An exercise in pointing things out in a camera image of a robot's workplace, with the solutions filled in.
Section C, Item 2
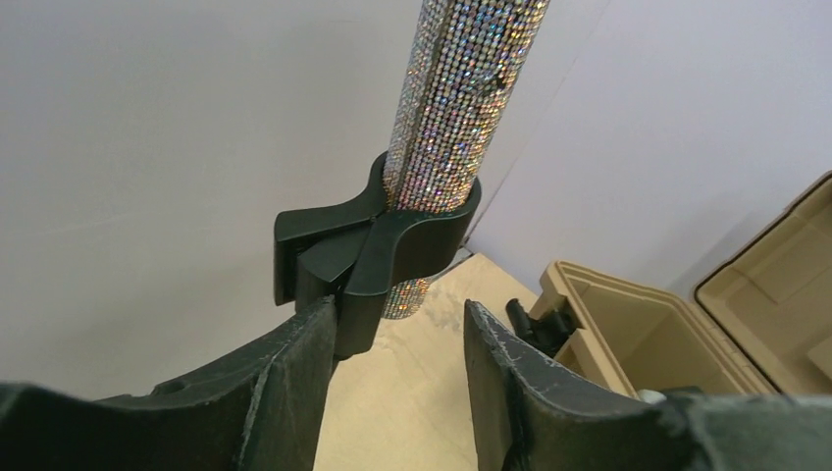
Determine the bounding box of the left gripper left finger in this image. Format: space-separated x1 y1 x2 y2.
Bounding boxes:
1 297 337 470

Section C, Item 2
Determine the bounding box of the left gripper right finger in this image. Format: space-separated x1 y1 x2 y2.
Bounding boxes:
464 300 831 470

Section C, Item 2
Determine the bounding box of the black clip mic stand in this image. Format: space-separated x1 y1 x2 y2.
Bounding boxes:
273 154 482 359

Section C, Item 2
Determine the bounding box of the glitter rhinestone microphone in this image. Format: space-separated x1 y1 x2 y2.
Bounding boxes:
383 0 548 213

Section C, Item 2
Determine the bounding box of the tan plastic case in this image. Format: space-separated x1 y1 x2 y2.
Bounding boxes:
505 175 831 399

